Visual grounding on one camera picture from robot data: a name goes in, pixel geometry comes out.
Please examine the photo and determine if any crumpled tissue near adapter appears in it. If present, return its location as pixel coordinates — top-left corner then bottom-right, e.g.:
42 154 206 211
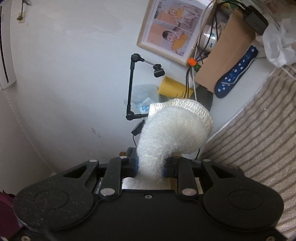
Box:
262 15 295 68

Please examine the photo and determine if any white plastic snack bag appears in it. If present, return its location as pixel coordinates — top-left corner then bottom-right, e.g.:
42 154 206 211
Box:
130 84 160 114

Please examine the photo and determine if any yellow cylinder canister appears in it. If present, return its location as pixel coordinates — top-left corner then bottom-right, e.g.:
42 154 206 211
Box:
158 76 194 99

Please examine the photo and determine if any white fluffy cloth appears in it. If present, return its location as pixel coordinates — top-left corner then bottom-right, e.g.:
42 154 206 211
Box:
133 99 213 189

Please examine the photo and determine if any black articulated stand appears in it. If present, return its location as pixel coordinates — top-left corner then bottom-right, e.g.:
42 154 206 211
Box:
126 53 168 137

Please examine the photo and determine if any black power adapter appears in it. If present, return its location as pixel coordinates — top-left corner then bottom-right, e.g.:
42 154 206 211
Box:
243 6 268 36

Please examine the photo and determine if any striped beige towel mat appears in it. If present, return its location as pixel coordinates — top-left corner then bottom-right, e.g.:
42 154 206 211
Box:
200 64 295 237

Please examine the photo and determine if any framed baby photo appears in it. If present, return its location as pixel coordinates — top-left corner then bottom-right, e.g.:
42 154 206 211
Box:
137 0 215 66

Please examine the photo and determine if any orange cap green bottle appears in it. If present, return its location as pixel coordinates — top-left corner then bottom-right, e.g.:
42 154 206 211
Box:
188 57 201 72

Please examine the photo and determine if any black round stand base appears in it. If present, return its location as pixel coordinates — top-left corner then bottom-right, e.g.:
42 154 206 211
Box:
196 85 213 111

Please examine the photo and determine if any long cardboard box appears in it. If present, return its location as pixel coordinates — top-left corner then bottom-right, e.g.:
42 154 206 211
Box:
194 10 255 93

